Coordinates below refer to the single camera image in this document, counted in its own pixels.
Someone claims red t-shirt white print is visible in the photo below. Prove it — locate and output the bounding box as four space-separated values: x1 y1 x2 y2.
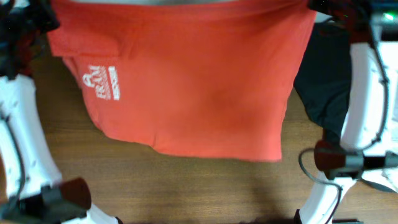
49 0 316 162

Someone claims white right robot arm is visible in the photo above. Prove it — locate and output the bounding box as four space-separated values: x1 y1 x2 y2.
294 0 397 224

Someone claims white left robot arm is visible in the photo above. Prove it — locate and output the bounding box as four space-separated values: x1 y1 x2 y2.
1 0 121 224

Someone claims black garment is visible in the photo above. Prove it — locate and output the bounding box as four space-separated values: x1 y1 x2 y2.
294 23 352 144

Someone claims white garment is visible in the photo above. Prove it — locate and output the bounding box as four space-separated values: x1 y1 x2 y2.
360 40 398 194

